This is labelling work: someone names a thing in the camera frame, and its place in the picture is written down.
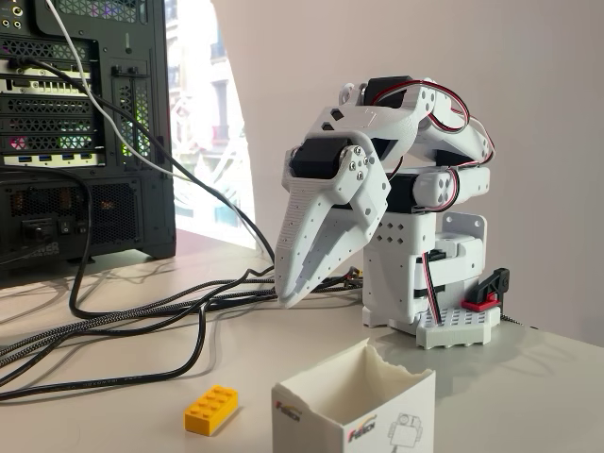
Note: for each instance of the yellow toy brick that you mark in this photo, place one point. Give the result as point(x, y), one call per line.
point(211, 409)

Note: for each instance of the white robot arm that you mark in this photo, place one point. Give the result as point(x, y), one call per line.
point(472, 181)

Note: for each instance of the white cardboard box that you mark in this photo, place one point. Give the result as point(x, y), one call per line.
point(377, 415)

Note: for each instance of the black and red clamp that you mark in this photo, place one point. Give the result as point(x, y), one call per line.
point(491, 285)

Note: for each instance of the black computer tower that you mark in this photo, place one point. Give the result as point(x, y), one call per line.
point(137, 207)

